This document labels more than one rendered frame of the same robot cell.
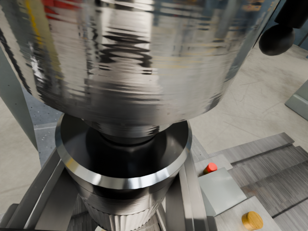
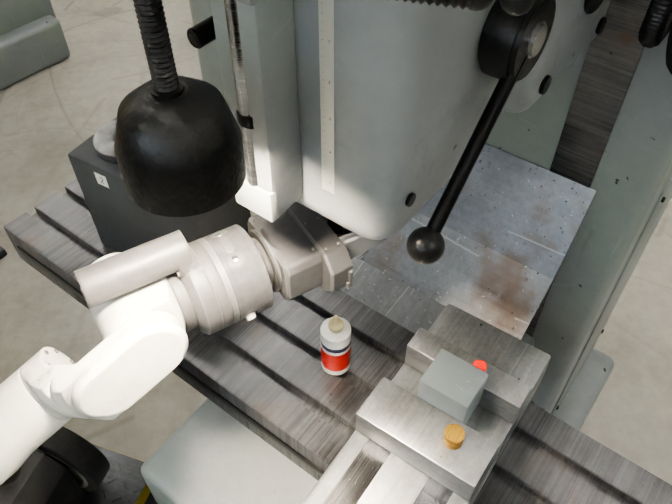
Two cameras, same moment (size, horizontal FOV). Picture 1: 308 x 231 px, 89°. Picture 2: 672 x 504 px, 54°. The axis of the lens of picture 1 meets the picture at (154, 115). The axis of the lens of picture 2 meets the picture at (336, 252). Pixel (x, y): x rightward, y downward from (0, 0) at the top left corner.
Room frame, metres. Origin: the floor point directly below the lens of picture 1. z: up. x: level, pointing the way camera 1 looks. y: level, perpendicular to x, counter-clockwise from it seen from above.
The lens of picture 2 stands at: (-0.17, -0.42, 1.71)
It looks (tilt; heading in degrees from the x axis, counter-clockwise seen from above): 48 degrees down; 66
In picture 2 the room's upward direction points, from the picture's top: straight up
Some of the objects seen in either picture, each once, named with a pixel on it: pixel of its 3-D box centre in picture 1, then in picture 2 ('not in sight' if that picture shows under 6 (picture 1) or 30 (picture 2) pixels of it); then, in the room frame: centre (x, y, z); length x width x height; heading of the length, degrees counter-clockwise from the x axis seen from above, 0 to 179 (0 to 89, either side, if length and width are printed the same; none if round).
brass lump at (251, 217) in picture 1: (252, 221); (453, 436); (0.08, -0.18, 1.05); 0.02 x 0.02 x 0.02
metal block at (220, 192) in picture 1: (212, 195); (450, 390); (0.11, -0.12, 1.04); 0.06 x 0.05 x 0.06; 121
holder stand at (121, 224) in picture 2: not in sight; (166, 200); (-0.11, 0.34, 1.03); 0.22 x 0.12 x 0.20; 126
